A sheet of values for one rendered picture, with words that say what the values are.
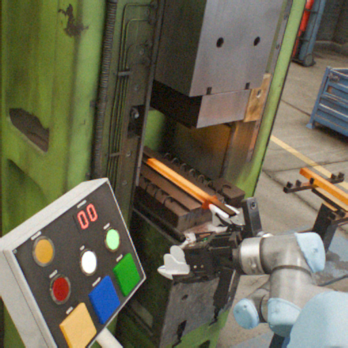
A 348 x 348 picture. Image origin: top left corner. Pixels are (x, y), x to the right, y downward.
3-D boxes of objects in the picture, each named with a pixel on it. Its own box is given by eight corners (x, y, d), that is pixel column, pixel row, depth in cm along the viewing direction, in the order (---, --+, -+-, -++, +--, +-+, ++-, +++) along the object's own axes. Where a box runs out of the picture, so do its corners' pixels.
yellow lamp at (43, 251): (58, 260, 90) (59, 242, 88) (36, 268, 87) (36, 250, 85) (50, 251, 92) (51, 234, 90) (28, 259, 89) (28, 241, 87)
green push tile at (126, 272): (140, 279, 113) (130, 252, 111) (126, 297, 107) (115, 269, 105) (134, 279, 114) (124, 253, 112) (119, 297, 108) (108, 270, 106)
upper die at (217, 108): (243, 119, 140) (251, 89, 135) (196, 128, 127) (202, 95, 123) (156, 75, 166) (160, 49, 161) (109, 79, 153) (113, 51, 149)
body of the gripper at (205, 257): (192, 232, 102) (243, 226, 96) (203, 266, 104) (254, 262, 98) (178, 250, 96) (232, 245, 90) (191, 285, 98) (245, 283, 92)
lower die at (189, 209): (219, 216, 156) (224, 195, 152) (175, 233, 144) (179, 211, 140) (143, 163, 182) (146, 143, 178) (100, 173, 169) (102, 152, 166)
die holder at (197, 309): (232, 308, 182) (259, 214, 162) (158, 351, 158) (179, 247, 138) (145, 234, 217) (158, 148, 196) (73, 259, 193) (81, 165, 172)
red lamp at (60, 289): (74, 298, 92) (75, 281, 90) (53, 306, 89) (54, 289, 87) (66, 288, 94) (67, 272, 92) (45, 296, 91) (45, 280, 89)
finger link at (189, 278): (177, 266, 102) (212, 263, 98) (179, 272, 103) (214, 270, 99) (168, 277, 99) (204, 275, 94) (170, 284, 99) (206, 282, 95)
